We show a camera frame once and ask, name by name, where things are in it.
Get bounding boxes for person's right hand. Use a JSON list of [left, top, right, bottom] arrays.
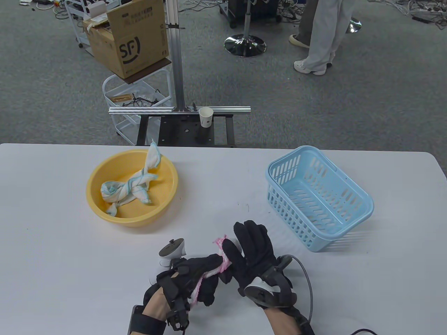
[[218, 221, 292, 297]]

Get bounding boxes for white metal rack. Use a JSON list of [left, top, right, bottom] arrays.
[[65, 0, 123, 56]]

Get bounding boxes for black wheeled equipment base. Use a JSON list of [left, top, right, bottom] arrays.
[[219, 0, 281, 28]]

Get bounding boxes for light blue plastic basket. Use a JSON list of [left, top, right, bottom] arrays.
[[267, 146, 375, 252]]

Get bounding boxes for aluminium profile post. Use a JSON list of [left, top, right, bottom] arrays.
[[165, 0, 186, 112]]

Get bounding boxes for brown wooden board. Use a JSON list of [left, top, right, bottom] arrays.
[[122, 58, 172, 85]]

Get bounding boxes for aluminium profile rail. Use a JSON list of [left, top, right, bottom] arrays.
[[109, 106, 251, 115]]

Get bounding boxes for black metal stand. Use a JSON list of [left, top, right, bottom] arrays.
[[135, 114, 235, 146]]

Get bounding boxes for pink-edged white dish cloth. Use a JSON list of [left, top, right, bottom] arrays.
[[190, 236, 233, 307]]

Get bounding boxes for person's left hand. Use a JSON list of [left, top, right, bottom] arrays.
[[155, 254, 224, 307]]

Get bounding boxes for person's left forearm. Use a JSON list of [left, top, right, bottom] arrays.
[[143, 284, 171, 321]]

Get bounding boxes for brown cardboard box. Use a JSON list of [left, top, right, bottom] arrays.
[[83, 0, 170, 79]]

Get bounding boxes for person's right forearm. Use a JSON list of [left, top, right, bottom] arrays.
[[262, 307, 301, 335]]

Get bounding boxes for black round tracking controller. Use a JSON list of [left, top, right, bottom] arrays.
[[159, 238, 192, 332], [244, 255, 297, 308]]

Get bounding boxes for yellow plastic basin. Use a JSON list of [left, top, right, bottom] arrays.
[[86, 149, 179, 228]]

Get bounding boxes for white paper cup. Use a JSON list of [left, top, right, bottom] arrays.
[[199, 107, 214, 128]]

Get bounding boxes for black cables in cart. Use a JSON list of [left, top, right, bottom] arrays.
[[122, 91, 165, 107]]

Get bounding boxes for white wire cart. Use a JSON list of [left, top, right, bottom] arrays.
[[102, 66, 173, 146]]

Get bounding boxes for black cable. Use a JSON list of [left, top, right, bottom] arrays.
[[288, 255, 378, 335]]

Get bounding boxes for black wrist camera strap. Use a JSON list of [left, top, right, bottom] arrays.
[[127, 305, 167, 335], [293, 307, 315, 335]]

